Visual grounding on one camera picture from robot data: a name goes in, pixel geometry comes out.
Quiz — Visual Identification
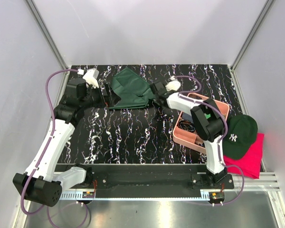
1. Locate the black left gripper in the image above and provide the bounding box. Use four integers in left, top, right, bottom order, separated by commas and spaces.
80, 82, 121, 110

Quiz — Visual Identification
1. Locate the dark green cloth napkin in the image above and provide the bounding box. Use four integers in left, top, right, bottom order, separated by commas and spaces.
111, 68, 155, 110

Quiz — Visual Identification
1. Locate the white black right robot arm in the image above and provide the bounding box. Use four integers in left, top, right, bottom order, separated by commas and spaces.
150, 80, 228, 188

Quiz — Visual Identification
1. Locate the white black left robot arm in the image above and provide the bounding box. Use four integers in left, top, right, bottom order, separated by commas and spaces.
12, 78, 120, 207

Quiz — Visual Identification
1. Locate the dark paisley rolled tie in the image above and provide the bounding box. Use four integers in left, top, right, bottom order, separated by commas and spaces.
188, 94, 202, 100

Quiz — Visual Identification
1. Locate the grey-blue rolled towel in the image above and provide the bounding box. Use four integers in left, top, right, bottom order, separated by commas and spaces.
182, 113, 193, 122

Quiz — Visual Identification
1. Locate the patterned rolled tie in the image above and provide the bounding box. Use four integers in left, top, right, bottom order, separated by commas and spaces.
178, 119, 196, 133

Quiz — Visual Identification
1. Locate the pink divided organizer box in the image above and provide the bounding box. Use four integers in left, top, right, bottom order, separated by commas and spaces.
172, 93, 229, 153

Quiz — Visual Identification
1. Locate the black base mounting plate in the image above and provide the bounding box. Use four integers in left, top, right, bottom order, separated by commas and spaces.
88, 164, 235, 200

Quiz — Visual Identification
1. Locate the dark green baseball cap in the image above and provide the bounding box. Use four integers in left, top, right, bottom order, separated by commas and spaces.
222, 114, 258, 160

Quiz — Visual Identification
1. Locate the red folded cloth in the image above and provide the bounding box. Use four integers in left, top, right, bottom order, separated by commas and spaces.
223, 133, 264, 179

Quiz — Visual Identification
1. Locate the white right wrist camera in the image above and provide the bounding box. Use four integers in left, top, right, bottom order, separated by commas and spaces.
165, 76, 181, 91

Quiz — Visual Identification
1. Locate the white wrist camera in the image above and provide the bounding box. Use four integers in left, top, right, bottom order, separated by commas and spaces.
165, 76, 181, 91
77, 68, 99, 88

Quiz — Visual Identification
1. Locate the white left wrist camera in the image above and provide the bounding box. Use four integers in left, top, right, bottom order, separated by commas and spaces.
77, 68, 99, 88

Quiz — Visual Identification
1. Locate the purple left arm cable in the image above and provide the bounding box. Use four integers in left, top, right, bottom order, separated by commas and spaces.
21, 69, 92, 228

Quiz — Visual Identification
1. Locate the aluminium frame rail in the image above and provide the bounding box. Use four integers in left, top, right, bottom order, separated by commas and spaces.
26, 0, 71, 72

